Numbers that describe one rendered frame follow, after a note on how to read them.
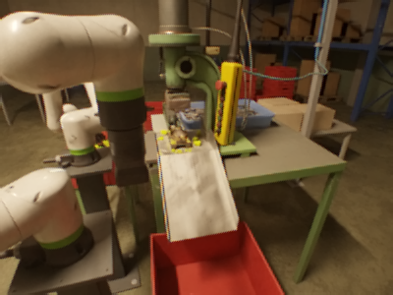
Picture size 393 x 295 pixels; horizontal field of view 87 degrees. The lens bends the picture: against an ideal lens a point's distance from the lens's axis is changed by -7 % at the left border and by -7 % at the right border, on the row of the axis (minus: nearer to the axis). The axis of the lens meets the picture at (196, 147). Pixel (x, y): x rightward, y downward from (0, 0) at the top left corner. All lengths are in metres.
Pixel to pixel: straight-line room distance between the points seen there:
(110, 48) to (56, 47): 0.08
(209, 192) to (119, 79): 0.63
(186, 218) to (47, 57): 0.69
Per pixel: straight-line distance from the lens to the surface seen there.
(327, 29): 2.29
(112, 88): 0.41
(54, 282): 0.72
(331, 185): 1.26
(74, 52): 0.35
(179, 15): 0.95
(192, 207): 0.88
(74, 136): 1.11
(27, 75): 0.34
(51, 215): 0.63
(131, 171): 0.50
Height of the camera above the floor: 1.46
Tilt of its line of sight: 26 degrees down
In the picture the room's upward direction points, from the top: straight up
